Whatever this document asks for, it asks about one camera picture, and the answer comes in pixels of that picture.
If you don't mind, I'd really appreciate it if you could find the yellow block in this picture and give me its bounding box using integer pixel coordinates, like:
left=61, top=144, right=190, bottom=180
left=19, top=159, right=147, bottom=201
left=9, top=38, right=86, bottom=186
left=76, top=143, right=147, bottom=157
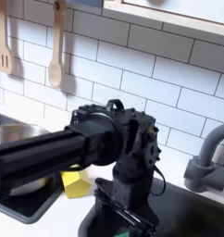
left=60, top=164, right=92, bottom=199

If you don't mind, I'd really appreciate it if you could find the dark grey sink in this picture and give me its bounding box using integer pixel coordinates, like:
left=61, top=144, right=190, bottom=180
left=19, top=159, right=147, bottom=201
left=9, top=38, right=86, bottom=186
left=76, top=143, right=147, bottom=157
left=78, top=177, right=224, bottom=237

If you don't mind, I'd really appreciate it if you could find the dark grey tap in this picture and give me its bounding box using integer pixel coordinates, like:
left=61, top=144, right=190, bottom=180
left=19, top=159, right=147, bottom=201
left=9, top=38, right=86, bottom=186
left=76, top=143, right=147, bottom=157
left=183, top=122, right=224, bottom=193

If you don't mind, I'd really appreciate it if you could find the black stove top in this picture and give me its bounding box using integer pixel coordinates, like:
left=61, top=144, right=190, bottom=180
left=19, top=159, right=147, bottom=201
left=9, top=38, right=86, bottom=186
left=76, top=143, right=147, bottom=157
left=0, top=111, right=65, bottom=225

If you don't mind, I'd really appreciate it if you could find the steel pot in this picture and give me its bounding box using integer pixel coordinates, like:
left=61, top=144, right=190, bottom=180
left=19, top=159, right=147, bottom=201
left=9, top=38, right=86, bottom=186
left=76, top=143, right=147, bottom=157
left=0, top=123, right=53, bottom=197

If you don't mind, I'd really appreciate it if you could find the wooden spoon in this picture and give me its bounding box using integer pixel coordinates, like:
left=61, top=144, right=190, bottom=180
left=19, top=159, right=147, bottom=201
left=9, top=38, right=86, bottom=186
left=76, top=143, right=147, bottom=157
left=47, top=0, right=68, bottom=90

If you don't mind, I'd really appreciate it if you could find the wooden slotted spatula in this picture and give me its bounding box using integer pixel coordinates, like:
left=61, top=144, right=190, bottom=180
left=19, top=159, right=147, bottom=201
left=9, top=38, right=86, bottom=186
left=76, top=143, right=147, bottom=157
left=0, top=0, right=14, bottom=75

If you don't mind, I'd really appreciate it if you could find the thin black cable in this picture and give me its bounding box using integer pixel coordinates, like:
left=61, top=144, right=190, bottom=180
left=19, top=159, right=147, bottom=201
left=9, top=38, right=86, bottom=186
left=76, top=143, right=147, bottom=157
left=150, top=165, right=167, bottom=197

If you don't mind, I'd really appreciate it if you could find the light wooden cabinet frame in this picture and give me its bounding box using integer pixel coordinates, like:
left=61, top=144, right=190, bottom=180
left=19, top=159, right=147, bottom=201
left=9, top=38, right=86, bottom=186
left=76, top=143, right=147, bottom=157
left=103, top=0, right=224, bottom=48

